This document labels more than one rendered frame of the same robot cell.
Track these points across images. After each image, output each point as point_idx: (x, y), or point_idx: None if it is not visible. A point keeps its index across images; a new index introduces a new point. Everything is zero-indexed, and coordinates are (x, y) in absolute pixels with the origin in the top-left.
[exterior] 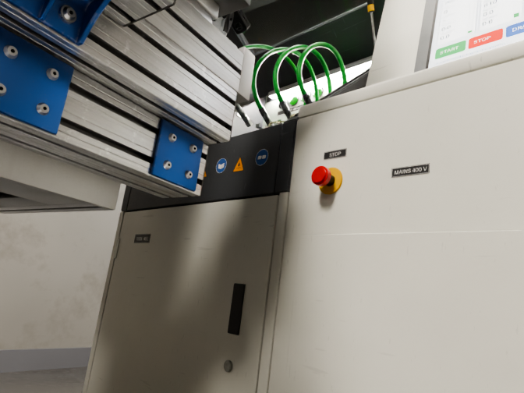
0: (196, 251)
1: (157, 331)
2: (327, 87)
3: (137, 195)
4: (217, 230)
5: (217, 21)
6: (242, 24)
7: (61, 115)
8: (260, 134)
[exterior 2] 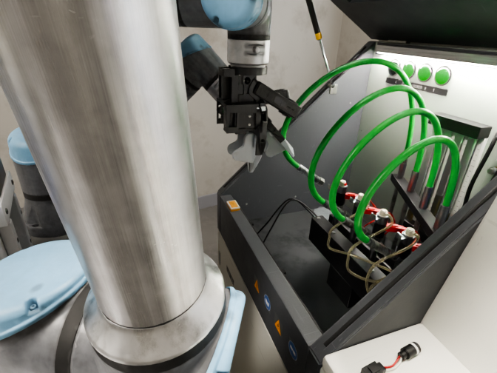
0: (257, 345)
1: (242, 357)
2: (458, 73)
3: (223, 230)
4: (267, 354)
5: (245, 145)
6: (288, 115)
7: None
8: (292, 325)
